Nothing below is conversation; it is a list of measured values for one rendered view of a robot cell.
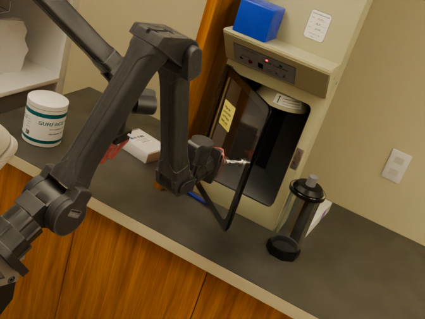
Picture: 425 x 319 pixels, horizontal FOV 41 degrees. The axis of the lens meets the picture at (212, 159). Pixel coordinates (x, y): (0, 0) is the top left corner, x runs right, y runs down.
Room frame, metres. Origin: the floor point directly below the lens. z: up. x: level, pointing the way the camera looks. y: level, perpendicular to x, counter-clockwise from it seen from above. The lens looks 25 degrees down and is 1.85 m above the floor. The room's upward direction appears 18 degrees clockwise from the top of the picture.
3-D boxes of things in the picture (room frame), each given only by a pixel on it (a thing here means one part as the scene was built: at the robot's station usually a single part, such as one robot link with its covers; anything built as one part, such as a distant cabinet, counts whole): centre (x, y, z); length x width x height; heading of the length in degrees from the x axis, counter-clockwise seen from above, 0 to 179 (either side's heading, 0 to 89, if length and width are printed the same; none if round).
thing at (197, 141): (1.26, 0.06, 1.23); 0.12 x 0.09 x 0.11; 151
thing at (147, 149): (1.83, 0.26, 0.96); 0.16 x 0.12 x 0.04; 61
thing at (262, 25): (1.60, 0.00, 1.55); 0.10 x 0.10 x 0.09; 73
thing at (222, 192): (1.53, -0.03, 1.19); 0.30 x 0.01 x 0.40; 29
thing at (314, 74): (1.57, -0.08, 1.46); 0.32 x 0.11 x 0.10; 73
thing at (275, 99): (1.72, -0.15, 1.34); 0.18 x 0.18 x 0.05
